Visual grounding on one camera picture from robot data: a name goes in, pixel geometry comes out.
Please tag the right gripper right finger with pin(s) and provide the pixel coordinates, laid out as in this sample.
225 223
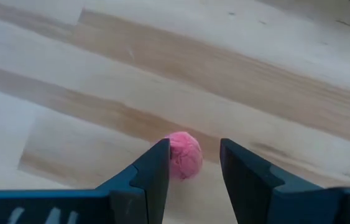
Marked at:
249 193

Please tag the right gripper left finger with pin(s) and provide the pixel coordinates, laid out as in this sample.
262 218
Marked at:
150 186

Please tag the pink toy raspberry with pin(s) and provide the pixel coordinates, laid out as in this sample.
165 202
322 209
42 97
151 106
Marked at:
187 155

